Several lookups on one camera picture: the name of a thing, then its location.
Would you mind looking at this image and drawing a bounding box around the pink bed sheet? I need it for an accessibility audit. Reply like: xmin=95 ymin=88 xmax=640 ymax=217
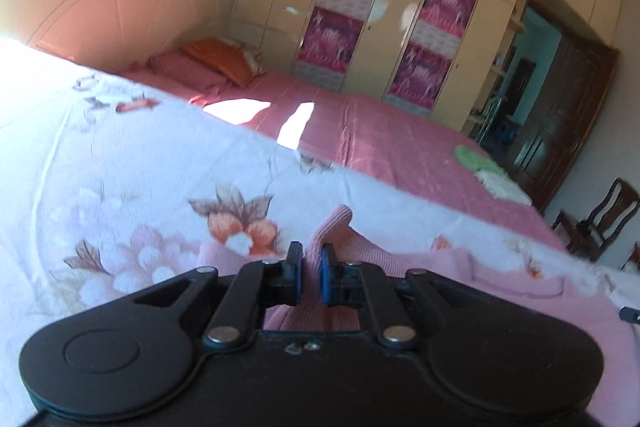
xmin=120 ymin=57 xmax=569 ymax=254

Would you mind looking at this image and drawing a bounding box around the green cloth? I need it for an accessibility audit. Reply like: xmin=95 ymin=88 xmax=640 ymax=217
xmin=453 ymin=145 xmax=496 ymax=172

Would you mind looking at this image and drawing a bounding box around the orange striped pillow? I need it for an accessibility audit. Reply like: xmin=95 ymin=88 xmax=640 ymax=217
xmin=181 ymin=37 xmax=267 ymax=88

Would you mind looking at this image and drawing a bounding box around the metal railing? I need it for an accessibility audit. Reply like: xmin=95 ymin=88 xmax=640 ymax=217
xmin=479 ymin=98 xmax=507 ymax=144

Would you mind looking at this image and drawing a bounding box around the pink sweater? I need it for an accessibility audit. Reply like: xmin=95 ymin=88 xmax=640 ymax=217
xmin=197 ymin=205 xmax=640 ymax=427

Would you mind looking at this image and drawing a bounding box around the dark wooden chair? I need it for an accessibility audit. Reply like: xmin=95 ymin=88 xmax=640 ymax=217
xmin=551 ymin=178 xmax=640 ymax=263

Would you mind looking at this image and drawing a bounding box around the white cloth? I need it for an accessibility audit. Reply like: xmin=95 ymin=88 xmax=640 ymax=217
xmin=473 ymin=166 xmax=532 ymax=203

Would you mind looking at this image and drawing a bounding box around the dark wooden door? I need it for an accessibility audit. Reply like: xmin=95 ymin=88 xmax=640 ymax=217
xmin=509 ymin=34 xmax=619 ymax=211

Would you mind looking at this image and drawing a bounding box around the brown wooden furniture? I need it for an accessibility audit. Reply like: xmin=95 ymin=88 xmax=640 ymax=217
xmin=621 ymin=242 xmax=640 ymax=271

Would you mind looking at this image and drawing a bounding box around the white floral bedsheet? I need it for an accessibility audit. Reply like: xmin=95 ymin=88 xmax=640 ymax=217
xmin=0 ymin=37 xmax=640 ymax=424

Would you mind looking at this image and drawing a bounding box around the pink pillow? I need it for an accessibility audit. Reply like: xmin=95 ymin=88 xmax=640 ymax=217
xmin=147 ymin=52 xmax=227 ymax=91

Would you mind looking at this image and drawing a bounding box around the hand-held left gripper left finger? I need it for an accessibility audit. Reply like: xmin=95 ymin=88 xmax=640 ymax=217
xmin=132 ymin=241 xmax=305 ymax=351

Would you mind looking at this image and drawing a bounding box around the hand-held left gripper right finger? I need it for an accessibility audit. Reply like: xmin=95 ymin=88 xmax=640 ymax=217
xmin=320 ymin=243 xmax=482 ymax=351

